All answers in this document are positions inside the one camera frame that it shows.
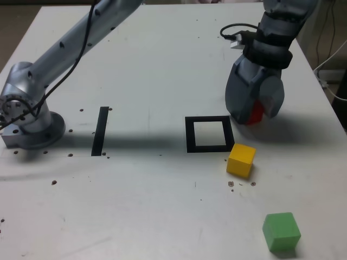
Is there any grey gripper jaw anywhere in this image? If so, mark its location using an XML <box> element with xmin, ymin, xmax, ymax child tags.
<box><xmin>224</xmin><ymin>55</ymin><xmax>263</xmax><ymax>126</ymax></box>
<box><xmin>256</xmin><ymin>74</ymin><xmax>285</xmax><ymax>119</ymax></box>

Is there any red cube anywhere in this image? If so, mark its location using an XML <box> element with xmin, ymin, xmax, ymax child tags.
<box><xmin>245</xmin><ymin>100</ymin><xmax>265</xmax><ymax>126</ymax></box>

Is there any yellow cube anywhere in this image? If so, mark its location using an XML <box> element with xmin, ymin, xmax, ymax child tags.
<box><xmin>226</xmin><ymin>143</ymin><xmax>257</xmax><ymax>179</ymax></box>

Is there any green cube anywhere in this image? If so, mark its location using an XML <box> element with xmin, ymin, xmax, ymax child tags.
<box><xmin>262</xmin><ymin>212</ymin><xmax>302</xmax><ymax>253</ymax></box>

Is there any black tape square outline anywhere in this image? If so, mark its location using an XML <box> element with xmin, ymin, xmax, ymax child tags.
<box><xmin>185</xmin><ymin>115</ymin><xmax>235</xmax><ymax>154</ymax></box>

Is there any black case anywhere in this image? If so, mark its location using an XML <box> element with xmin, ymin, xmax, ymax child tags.
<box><xmin>331</xmin><ymin>80</ymin><xmax>347</xmax><ymax>138</ymax></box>

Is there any black tape strip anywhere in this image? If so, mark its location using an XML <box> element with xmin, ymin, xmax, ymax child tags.
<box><xmin>91</xmin><ymin>106</ymin><xmax>110</xmax><ymax>157</ymax></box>

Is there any white gripper camera box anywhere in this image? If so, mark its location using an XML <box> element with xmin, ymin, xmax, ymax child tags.
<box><xmin>230</xmin><ymin>32</ymin><xmax>246</xmax><ymax>50</ymax></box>

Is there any white cable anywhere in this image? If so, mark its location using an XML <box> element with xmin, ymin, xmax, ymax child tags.
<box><xmin>313</xmin><ymin>40</ymin><xmax>347</xmax><ymax>101</ymax></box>

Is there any black hanging cable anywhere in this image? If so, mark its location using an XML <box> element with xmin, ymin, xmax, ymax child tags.
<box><xmin>315</xmin><ymin>0</ymin><xmax>337</xmax><ymax>70</ymax></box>

